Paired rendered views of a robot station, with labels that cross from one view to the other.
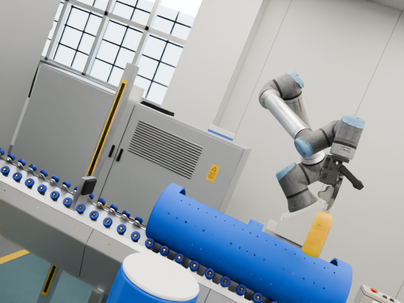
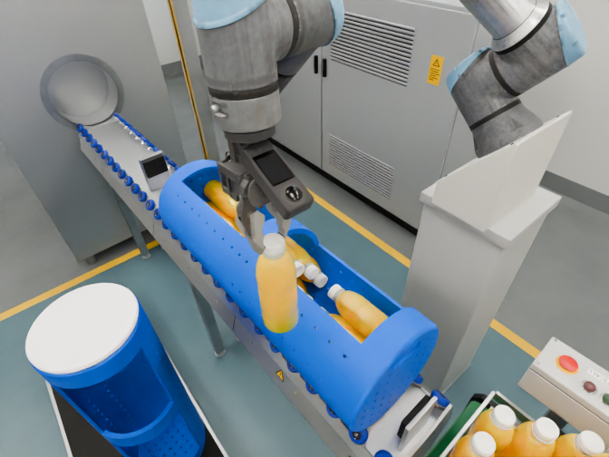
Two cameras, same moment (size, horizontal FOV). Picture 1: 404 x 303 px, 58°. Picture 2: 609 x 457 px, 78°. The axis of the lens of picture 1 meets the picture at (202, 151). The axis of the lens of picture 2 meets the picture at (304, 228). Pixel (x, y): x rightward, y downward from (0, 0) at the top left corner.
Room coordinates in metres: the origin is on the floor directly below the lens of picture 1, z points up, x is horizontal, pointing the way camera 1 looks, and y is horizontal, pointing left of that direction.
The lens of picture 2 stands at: (1.13, -0.87, 1.88)
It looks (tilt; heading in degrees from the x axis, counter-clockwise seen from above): 42 degrees down; 39
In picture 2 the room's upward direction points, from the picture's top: 2 degrees counter-clockwise
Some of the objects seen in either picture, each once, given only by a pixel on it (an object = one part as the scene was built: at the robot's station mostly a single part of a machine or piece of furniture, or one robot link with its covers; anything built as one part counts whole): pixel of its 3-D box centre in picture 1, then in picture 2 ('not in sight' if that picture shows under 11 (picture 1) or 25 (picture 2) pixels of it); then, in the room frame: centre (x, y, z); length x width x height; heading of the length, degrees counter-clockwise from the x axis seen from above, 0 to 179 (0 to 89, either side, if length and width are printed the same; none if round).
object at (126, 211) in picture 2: not in sight; (131, 222); (1.86, 1.17, 0.31); 0.06 x 0.06 x 0.63; 78
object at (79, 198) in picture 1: (85, 192); (156, 171); (1.79, 0.47, 1.00); 0.10 x 0.04 x 0.15; 168
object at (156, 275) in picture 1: (161, 275); (84, 324); (1.21, -0.03, 1.03); 0.28 x 0.28 x 0.01
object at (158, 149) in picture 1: (119, 174); (345, 88); (3.57, 0.67, 0.72); 2.15 x 0.54 x 1.45; 77
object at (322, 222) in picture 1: (318, 231); (277, 286); (1.44, -0.55, 1.34); 0.07 x 0.07 x 0.19
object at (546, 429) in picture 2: not in sight; (545, 430); (1.61, -1.05, 1.10); 0.04 x 0.04 x 0.02
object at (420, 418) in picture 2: not in sight; (414, 422); (1.52, -0.84, 0.99); 0.10 x 0.02 x 0.12; 168
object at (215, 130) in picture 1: (221, 133); not in sight; (3.36, -0.10, 1.48); 0.24 x 0.12 x 0.08; 85
